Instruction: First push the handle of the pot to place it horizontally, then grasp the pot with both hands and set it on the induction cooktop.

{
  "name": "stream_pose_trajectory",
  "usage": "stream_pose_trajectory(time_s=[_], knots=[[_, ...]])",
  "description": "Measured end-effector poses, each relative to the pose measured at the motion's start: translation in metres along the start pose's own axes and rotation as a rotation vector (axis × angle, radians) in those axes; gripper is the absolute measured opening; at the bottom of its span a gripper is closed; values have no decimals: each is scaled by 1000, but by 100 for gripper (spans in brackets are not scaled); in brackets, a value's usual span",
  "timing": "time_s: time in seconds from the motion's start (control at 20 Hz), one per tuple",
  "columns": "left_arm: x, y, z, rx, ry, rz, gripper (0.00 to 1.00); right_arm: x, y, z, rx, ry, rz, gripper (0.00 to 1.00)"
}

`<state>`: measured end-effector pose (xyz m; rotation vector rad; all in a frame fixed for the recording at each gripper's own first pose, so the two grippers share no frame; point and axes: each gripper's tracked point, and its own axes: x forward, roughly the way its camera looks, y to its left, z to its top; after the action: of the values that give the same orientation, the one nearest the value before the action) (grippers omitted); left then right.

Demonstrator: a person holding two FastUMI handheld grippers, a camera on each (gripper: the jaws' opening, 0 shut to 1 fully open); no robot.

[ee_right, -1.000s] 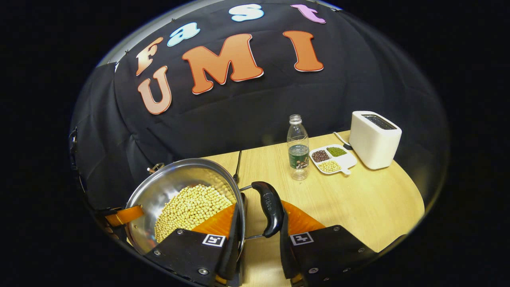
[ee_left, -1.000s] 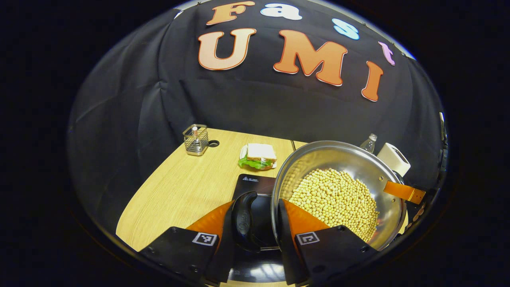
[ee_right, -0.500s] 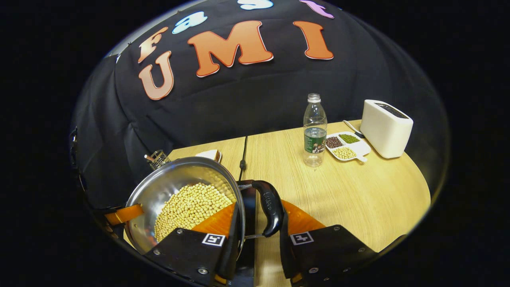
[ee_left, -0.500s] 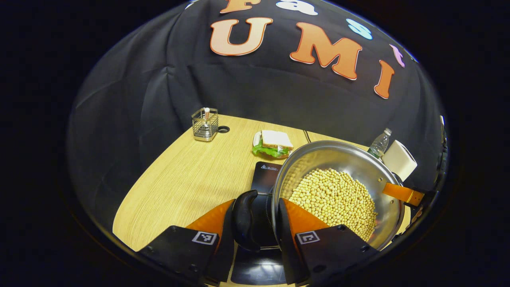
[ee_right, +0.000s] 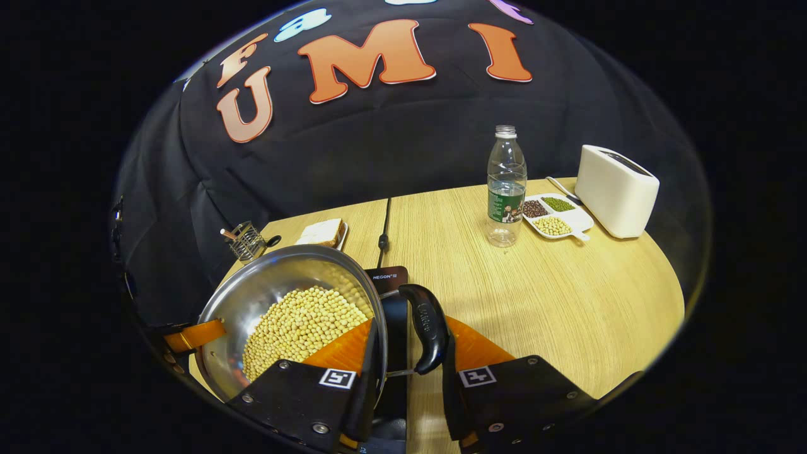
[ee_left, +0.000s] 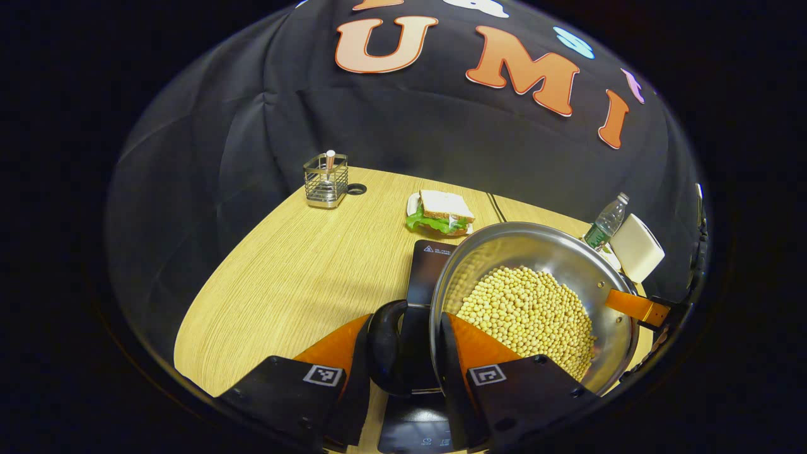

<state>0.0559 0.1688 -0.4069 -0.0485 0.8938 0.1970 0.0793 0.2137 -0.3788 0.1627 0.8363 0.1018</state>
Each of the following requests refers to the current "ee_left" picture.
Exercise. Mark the sandwich with lettuce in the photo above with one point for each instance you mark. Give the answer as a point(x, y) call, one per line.
point(444, 208)

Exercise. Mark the pile of soybeans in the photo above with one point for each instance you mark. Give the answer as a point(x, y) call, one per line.
point(529, 309)

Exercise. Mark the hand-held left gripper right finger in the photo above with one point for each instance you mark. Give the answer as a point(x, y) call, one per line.
point(454, 378)

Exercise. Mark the clear plastic water bottle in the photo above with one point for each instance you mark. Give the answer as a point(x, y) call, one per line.
point(605, 224)

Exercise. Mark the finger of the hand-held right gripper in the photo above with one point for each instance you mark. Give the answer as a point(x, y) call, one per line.
point(633, 306)

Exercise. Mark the stainless steel pot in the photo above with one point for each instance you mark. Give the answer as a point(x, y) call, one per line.
point(536, 252)

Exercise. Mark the pale stick utensil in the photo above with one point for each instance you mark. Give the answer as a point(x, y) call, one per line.
point(330, 161)

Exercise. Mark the white toaster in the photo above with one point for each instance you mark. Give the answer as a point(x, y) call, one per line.
point(637, 249)

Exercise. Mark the black backdrop cloth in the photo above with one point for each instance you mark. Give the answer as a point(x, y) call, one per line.
point(441, 139)

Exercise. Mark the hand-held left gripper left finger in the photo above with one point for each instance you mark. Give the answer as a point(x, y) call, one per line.
point(359, 378)

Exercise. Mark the black induction cooktop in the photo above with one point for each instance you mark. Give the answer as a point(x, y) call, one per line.
point(425, 277)

